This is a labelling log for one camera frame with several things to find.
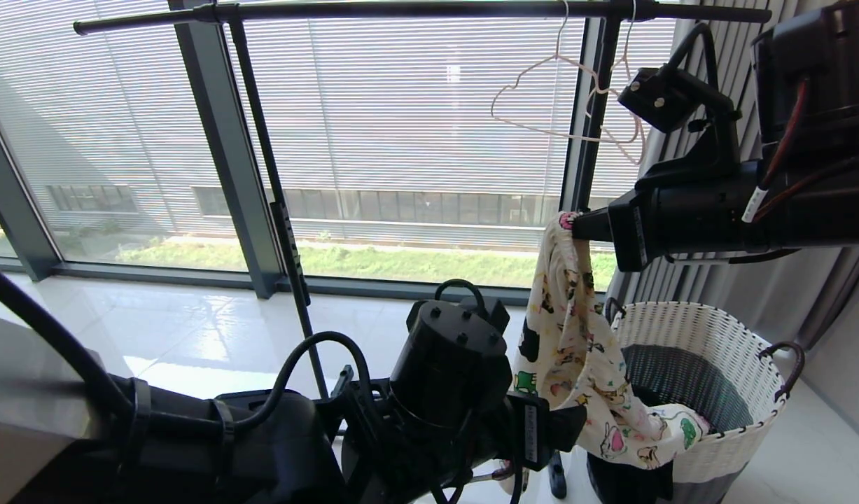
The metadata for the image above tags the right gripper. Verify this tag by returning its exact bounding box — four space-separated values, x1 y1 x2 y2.
608 160 762 274

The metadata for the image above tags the window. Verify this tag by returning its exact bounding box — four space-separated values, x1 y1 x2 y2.
0 0 682 303

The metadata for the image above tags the white laundry basket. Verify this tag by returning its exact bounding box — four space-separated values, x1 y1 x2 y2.
604 297 806 504

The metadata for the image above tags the black garment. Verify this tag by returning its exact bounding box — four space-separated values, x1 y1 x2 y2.
587 451 675 504

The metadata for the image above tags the pink clothes hanger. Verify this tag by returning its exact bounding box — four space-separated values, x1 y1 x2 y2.
585 0 648 167
491 0 606 145

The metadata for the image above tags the black cable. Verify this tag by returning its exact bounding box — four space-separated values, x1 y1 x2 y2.
0 259 375 435
435 279 487 312
667 23 722 106

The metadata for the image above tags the cream printed garment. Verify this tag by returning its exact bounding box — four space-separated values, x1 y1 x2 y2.
499 211 714 498

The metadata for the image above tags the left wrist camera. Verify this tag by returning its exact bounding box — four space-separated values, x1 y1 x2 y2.
461 294 511 335

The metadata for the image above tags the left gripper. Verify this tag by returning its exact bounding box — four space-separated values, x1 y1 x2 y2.
471 393 553 471

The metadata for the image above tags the black clothes rack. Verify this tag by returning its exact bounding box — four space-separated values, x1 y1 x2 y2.
74 0 773 499

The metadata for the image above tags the beige curtain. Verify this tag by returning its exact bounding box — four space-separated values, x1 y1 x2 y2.
604 0 859 354

